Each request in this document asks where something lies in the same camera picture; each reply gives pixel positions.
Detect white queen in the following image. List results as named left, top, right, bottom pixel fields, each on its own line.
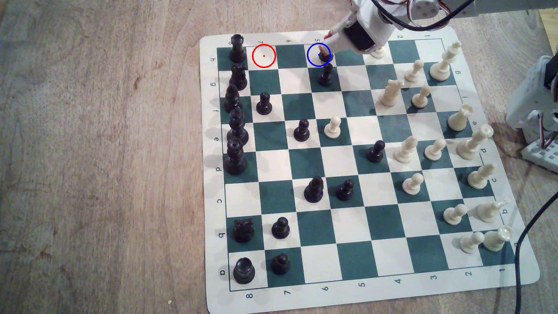
left=429, top=40, right=463, bottom=82

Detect black power cable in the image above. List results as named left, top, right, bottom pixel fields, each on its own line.
left=514, top=209, right=558, bottom=314

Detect white bishop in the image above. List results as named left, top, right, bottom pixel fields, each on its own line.
left=468, top=162, right=497, bottom=190

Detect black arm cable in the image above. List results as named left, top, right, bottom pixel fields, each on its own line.
left=373, top=0, right=476, bottom=32

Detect black knight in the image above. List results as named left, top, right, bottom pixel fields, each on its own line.
left=233, top=218, right=255, bottom=243
left=229, top=63, right=248, bottom=91

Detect green white chess mat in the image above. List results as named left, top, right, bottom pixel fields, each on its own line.
left=199, top=25, right=540, bottom=314

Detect white pawn d3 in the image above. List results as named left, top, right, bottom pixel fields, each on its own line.
left=394, top=135, right=419, bottom=164

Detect white king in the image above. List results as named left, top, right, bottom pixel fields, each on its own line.
left=456, top=124, right=494, bottom=160

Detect black king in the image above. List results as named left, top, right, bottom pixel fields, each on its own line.
left=227, top=108, right=249, bottom=146

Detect black bishop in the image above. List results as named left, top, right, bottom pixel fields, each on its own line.
left=224, top=84, right=242, bottom=113
left=304, top=176, right=324, bottom=203

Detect white breadboard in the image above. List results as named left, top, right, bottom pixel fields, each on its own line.
left=521, top=135, right=558, bottom=175

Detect white rook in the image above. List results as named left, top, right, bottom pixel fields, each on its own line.
left=483, top=225, right=514, bottom=252
left=447, top=103, right=474, bottom=132

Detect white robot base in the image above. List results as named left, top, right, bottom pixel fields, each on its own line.
left=506, top=54, right=558, bottom=131

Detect white knight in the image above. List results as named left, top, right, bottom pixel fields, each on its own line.
left=378, top=79, right=405, bottom=107
left=476, top=200, right=508, bottom=223

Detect black rook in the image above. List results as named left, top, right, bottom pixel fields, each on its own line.
left=228, top=34, right=246, bottom=63
left=233, top=257, right=255, bottom=284

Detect red jumper wires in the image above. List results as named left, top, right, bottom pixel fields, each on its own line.
left=538, top=111, right=558, bottom=151

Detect black queen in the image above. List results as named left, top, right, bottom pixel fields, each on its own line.
left=223, top=138, right=248, bottom=175

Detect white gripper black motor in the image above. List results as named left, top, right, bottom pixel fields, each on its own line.
left=319, top=0, right=408, bottom=56

